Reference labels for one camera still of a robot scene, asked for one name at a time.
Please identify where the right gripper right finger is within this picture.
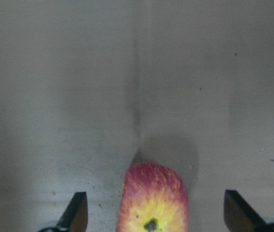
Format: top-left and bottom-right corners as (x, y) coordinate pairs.
(223, 189), (274, 232)

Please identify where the red yellow apple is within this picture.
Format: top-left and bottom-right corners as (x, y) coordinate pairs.
(116, 162), (189, 232)

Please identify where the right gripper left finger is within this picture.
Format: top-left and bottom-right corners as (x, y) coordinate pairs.
(39, 192), (88, 232)

